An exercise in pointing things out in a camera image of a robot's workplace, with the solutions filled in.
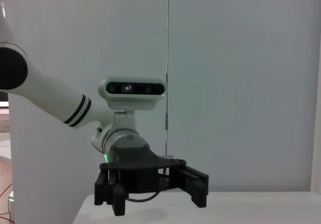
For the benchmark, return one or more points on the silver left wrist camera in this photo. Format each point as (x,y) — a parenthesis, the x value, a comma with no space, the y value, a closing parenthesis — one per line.
(133,88)

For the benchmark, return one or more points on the thin metal partition strip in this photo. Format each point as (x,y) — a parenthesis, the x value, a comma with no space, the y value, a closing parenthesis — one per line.
(166,122)

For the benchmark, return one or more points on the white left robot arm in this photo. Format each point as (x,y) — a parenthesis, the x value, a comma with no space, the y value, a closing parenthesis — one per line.
(50,91)

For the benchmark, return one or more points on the green glowing base light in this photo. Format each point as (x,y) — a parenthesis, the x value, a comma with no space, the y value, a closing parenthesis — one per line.
(11,197)

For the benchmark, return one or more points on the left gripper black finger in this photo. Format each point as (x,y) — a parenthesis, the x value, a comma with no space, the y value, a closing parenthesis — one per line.
(198,186)
(118,199)

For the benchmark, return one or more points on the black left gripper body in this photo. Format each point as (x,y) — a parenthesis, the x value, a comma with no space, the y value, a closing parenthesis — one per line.
(140,178)

